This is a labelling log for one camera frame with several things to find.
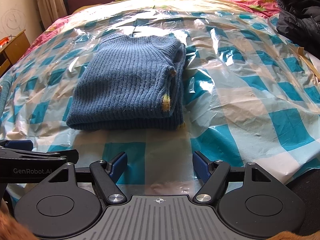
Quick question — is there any teal knitted cloth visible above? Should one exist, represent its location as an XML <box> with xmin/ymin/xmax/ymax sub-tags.
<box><xmin>0</xmin><ymin>74</ymin><xmax>13</xmax><ymax>117</ymax></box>

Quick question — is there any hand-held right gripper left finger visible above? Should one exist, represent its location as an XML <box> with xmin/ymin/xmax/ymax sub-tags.
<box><xmin>46</xmin><ymin>151</ymin><xmax>128</xmax><ymax>204</ymax></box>

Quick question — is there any brown tape strip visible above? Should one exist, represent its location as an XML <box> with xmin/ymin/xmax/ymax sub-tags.
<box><xmin>296</xmin><ymin>45</ymin><xmax>320</xmax><ymax>80</ymax></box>

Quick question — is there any pink floral blanket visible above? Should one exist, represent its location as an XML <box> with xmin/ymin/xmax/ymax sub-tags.
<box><xmin>31</xmin><ymin>0</ymin><xmax>282</xmax><ymax>44</ymax></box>

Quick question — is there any beige curtain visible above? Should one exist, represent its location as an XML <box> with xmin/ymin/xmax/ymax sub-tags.
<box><xmin>32</xmin><ymin>0</ymin><xmax>68</xmax><ymax>31</ymax></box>

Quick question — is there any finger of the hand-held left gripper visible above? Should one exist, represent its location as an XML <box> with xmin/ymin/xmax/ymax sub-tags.
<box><xmin>0</xmin><ymin>139</ymin><xmax>34</xmax><ymax>152</ymax></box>
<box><xmin>0</xmin><ymin>149</ymin><xmax>79</xmax><ymax>163</ymax></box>

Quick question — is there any black padded jacket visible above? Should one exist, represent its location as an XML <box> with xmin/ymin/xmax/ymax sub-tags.
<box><xmin>274</xmin><ymin>0</ymin><xmax>320</xmax><ymax>56</ymax></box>

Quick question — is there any checkered clear plastic sheet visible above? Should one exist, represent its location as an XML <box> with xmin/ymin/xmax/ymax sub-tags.
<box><xmin>0</xmin><ymin>0</ymin><xmax>320</xmax><ymax>188</ymax></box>

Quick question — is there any blue knitted striped sweater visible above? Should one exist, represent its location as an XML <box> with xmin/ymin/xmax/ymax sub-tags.
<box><xmin>66</xmin><ymin>33</ymin><xmax>187</xmax><ymax>132</ymax></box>

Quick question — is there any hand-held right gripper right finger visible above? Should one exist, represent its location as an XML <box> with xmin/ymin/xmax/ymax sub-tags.
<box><xmin>193</xmin><ymin>150</ymin><xmax>273</xmax><ymax>204</ymax></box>

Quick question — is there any wooden side desk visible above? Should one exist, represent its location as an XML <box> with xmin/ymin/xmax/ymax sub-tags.
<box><xmin>0</xmin><ymin>29</ymin><xmax>32</xmax><ymax>77</ymax></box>

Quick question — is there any orange fuzzy sleeve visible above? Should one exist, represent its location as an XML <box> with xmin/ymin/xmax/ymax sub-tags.
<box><xmin>270</xmin><ymin>229</ymin><xmax>320</xmax><ymax>240</ymax></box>
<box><xmin>0</xmin><ymin>201</ymin><xmax>33</xmax><ymax>240</ymax></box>

